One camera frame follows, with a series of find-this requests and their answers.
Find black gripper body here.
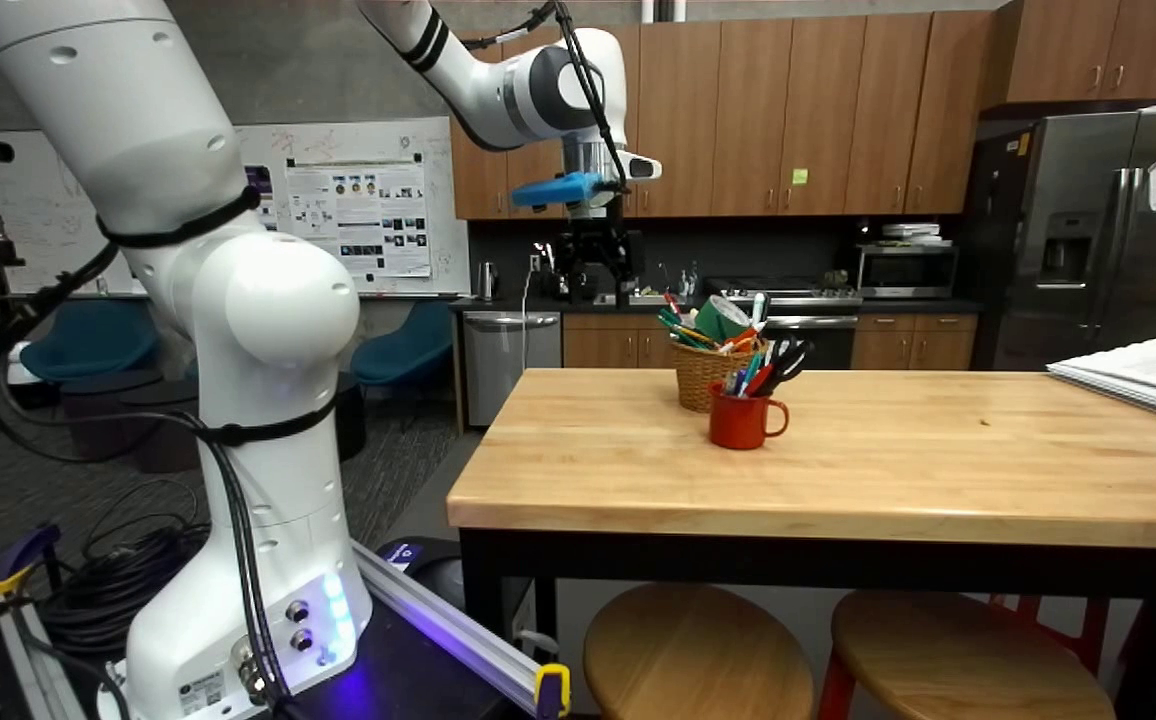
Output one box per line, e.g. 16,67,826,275
552,207,647,275

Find yellow pencil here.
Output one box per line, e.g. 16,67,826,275
659,328,729,357

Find wicker basket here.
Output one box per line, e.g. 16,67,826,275
669,337,755,416

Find wide wooden base cabinet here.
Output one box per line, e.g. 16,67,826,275
561,311,677,372

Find green card box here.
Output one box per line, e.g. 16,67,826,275
677,296,755,347

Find scissors in mug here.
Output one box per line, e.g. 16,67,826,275
755,337,818,394

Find red mug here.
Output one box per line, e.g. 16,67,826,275
707,384,792,456

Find blue lounge chair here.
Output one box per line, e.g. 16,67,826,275
16,291,165,394
350,296,459,399

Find black steel oven range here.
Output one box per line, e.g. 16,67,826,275
760,309,859,372

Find white poster board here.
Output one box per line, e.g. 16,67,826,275
232,115,473,305

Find stainless steel microwave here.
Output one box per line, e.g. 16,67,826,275
853,239,960,302

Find white dishes on microwave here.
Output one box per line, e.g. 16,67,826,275
878,220,957,247

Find narrow wooden base cabinet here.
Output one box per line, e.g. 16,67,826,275
850,311,982,375

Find wooden table with black legs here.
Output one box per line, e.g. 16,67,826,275
443,364,1156,720

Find round wooden stool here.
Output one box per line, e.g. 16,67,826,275
585,583,821,720
813,590,1121,720

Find yellow clamp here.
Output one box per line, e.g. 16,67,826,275
534,662,577,720
0,526,47,607

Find stainless steel refrigerator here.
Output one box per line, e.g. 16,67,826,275
960,110,1156,375

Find wooden cabinets above refrigerator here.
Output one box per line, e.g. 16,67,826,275
982,0,1156,114

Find white paper stack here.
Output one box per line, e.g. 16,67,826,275
1045,334,1156,433

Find long wooden wall cabinets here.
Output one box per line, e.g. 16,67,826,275
448,12,1005,223

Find aluminium cart rail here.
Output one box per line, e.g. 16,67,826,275
0,596,89,720
350,536,570,720

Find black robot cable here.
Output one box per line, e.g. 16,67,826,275
0,185,339,714

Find black coiled cable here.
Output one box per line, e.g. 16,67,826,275
35,512,214,668

